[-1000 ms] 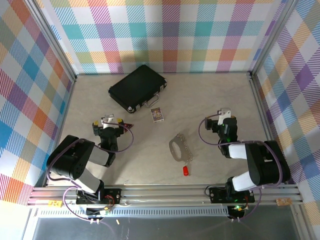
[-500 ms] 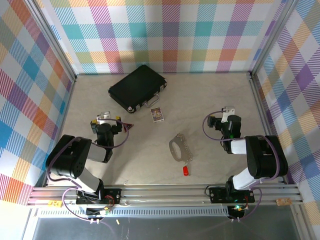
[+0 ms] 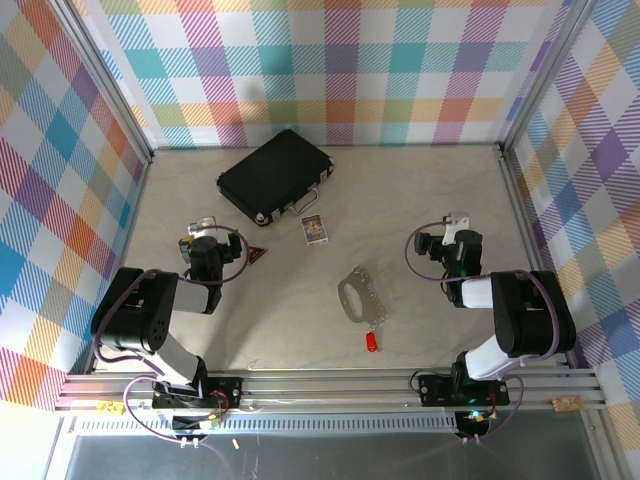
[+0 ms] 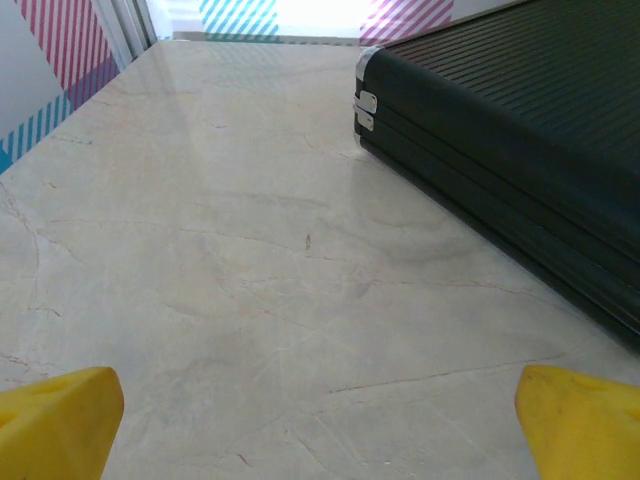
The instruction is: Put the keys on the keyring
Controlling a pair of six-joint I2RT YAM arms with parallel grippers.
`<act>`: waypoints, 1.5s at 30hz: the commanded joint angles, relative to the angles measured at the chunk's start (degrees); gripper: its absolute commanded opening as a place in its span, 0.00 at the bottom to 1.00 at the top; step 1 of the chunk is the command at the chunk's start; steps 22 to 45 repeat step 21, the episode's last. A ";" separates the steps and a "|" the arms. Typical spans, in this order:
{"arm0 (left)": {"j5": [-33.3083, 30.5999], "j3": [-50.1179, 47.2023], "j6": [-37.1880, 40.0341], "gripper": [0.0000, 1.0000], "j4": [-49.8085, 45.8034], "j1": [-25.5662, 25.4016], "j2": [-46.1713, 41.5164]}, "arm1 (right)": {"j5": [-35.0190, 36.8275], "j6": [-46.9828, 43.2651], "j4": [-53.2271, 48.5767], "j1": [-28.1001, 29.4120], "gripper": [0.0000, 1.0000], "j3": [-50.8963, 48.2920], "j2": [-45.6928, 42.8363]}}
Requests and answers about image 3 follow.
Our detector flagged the long aluminium frame rail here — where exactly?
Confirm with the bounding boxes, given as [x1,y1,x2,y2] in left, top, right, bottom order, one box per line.
[54,367,609,414]

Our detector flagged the grey slotted cable duct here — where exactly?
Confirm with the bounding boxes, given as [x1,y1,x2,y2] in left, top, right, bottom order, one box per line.
[74,412,459,436]

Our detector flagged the small colourful card box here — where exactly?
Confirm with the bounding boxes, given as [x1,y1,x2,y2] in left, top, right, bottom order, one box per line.
[300,213,330,246]

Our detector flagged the aluminium side rail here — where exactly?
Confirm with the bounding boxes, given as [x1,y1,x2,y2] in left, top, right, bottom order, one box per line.
[497,144,576,371]

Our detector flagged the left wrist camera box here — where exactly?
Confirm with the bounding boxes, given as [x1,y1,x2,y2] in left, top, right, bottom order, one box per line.
[186,217,219,239]

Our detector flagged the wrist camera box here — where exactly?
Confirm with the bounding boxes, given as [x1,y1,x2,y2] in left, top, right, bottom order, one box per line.
[186,217,219,239]
[443,212,474,246]

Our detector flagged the red black triangle sticker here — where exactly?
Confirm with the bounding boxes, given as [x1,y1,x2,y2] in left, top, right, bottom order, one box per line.
[243,243,270,266]

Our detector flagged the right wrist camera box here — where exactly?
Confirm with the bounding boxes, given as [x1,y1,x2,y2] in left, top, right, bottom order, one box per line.
[443,212,474,246]

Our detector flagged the black briefcase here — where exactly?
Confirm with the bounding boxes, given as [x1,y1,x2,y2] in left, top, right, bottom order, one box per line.
[216,128,336,229]

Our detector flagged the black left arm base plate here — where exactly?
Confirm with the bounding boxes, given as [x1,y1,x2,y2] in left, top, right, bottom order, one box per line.
[152,374,245,409]

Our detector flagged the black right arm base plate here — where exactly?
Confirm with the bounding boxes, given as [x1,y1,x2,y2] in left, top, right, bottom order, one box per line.
[417,373,511,407]

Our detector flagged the aluminium frame post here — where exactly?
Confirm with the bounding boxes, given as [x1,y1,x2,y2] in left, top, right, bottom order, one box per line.
[498,0,601,156]
[49,0,154,166]

